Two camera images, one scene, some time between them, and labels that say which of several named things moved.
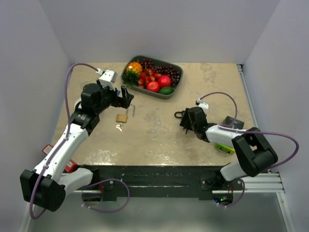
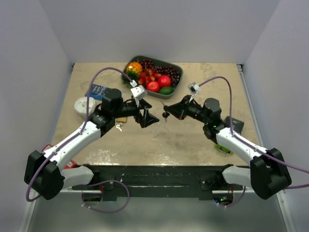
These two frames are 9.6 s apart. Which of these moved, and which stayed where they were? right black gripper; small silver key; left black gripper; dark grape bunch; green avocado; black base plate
Moved: left black gripper; right black gripper
Stayed: dark grape bunch; small silver key; green avocado; black base plate
